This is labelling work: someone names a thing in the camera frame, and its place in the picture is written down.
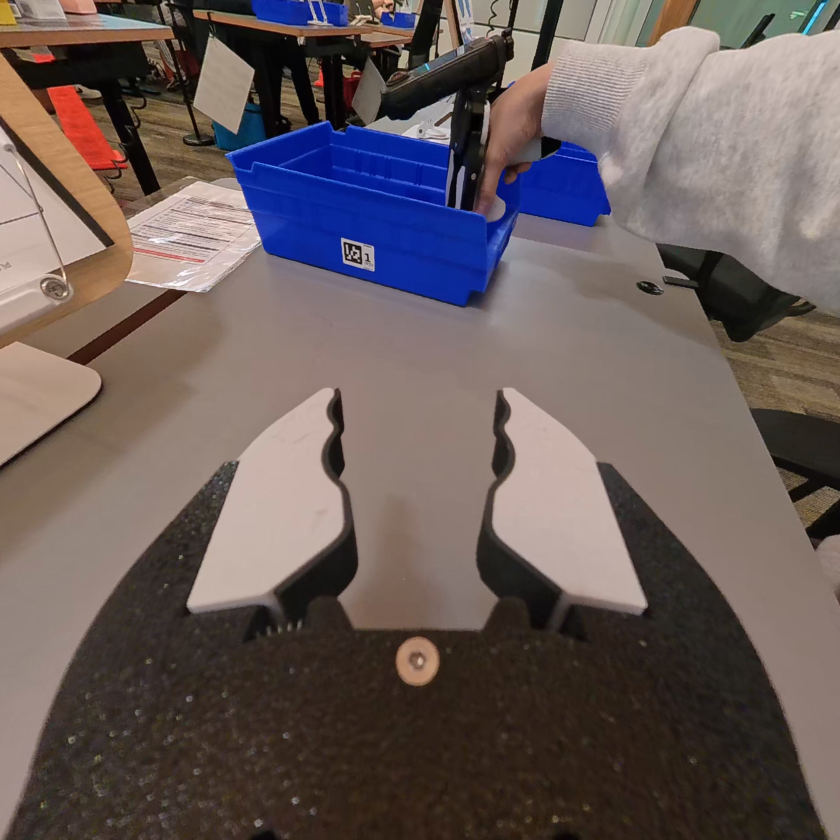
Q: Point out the person's right hand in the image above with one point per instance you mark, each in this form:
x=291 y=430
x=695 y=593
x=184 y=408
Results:
x=518 y=124

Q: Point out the wooden document stand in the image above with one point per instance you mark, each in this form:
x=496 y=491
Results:
x=79 y=164

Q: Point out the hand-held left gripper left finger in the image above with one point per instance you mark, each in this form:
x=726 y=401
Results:
x=275 y=525

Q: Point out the small white clip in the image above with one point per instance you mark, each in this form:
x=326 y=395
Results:
x=430 y=130

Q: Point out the laminated instruction sheet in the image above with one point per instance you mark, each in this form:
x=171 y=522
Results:
x=190 y=236

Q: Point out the black desk grommet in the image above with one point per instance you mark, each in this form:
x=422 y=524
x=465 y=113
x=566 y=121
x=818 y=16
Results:
x=649 y=287

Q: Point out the blue bucket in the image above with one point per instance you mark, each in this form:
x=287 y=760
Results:
x=236 y=131

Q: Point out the red floor sign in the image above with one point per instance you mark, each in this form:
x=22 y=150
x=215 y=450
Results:
x=82 y=124

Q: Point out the white hanging card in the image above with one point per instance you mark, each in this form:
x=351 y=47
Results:
x=367 y=92
x=223 y=85

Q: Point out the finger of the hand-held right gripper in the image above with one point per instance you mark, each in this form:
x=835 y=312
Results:
x=454 y=187

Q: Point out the grey desk brown edge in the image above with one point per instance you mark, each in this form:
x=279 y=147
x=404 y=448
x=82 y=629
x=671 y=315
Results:
x=79 y=33
x=289 y=23

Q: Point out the person's right forearm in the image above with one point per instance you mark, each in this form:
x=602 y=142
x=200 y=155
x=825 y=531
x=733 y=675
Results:
x=722 y=144

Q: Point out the person's grey sweatshirt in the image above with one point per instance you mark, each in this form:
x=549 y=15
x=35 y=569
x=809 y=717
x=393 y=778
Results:
x=830 y=564

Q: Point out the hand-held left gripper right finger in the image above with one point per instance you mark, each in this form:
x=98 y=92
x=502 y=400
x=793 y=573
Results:
x=564 y=525

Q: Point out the blue plastic storage bin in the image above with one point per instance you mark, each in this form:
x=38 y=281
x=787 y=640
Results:
x=289 y=12
x=394 y=216
x=571 y=190

